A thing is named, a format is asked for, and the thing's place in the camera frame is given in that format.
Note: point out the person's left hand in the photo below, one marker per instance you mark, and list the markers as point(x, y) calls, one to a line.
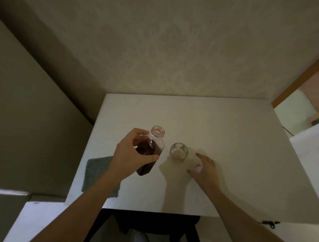
point(124, 159)

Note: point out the person's right hand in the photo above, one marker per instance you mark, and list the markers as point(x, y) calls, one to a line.
point(208, 174)

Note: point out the person's right thumb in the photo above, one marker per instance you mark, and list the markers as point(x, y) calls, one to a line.
point(192, 172)

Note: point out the person's left thumb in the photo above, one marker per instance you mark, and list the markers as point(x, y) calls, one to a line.
point(149, 158)

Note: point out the clear bottle with dark liquid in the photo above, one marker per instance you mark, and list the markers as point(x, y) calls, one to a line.
point(149, 149)

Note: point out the clear drinking glass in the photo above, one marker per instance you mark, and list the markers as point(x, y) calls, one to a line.
point(180, 152)

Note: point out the person's left forearm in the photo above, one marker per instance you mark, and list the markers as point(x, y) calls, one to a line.
point(82, 207)

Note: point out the person's right forearm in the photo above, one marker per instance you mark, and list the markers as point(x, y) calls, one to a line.
point(236, 214)

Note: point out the grey-green cloth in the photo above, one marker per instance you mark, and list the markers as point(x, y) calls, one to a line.
point(93, 174)

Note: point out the black chair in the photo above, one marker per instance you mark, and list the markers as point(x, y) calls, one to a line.
point(154, 223)

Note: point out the white furniture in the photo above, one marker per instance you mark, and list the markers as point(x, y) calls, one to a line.
point(307, 152)

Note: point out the wooden door frame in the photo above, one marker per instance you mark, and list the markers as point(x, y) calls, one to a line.
point(294, 84)

